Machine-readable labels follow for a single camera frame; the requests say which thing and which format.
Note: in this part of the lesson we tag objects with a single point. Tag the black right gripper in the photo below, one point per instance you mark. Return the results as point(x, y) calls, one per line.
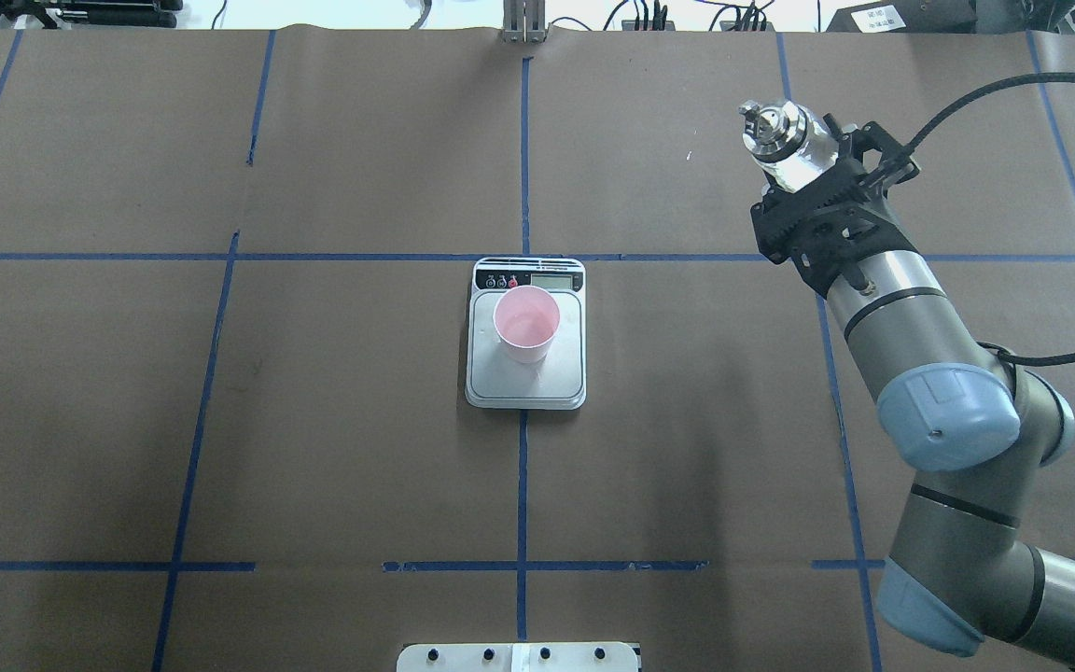
point(854, 143)

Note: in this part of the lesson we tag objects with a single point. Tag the clear glass sauce bottle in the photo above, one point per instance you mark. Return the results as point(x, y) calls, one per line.
point(790, 143)

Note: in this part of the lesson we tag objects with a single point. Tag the pink plastic cup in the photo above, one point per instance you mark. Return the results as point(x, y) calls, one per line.
point(525, 320)

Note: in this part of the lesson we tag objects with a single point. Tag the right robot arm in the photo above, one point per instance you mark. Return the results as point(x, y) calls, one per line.
point(973, 422)

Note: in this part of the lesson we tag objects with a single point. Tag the silver digital kitchen scale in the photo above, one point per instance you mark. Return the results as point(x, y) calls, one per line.
point(493, 380)

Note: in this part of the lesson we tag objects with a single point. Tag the aluminium frame post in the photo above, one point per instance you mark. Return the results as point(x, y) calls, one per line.
point(524, 21)

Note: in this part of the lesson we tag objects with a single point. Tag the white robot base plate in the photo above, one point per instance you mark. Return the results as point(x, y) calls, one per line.
point(521, 656)

